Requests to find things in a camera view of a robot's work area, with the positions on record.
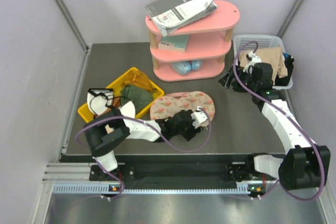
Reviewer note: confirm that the green garment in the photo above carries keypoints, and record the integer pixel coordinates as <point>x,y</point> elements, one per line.
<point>139,97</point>

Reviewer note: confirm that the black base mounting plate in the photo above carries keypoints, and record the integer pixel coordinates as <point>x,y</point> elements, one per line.
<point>183,171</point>

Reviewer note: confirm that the light blue slippers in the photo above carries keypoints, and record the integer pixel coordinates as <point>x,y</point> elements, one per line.
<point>185,67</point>

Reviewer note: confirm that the yellow plastic tray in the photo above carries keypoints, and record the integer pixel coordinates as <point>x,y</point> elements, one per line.
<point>117,86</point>

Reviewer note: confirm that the teal book on shelf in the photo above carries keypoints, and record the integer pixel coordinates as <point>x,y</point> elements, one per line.
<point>174,43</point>

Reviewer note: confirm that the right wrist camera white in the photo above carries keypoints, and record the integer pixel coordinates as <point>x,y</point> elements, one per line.
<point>252,59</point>

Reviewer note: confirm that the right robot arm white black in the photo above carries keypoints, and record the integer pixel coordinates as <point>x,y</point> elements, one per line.
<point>305,164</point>

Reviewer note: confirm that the grey cable duct rail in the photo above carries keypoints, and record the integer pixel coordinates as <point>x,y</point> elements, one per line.
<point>108,189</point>

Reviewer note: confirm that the grey plastic basket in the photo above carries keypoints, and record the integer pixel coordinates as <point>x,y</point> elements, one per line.
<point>243,44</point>

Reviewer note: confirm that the orange mesh garment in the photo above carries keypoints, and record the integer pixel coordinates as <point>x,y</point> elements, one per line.
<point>136,82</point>

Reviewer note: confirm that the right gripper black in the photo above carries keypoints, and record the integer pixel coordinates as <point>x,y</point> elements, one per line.
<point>226,81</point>

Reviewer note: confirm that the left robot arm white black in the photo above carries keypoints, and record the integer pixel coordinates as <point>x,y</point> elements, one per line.
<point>105,134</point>

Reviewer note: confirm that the pink three-tier shelf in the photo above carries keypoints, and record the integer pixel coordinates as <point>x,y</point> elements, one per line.
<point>209,41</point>

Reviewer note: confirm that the beige folded garment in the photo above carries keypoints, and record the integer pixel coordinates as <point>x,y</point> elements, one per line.
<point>271,56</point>

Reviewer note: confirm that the grey spiral notebook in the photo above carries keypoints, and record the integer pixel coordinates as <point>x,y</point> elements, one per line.
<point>170,15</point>

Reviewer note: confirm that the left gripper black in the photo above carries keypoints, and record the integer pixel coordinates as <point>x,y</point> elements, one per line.
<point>192,132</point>

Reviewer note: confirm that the black garment in basket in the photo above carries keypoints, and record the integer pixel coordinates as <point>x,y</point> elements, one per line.
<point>285,70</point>

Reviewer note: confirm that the floral mesh laundry bag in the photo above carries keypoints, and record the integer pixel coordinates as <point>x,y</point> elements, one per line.
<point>168,105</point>

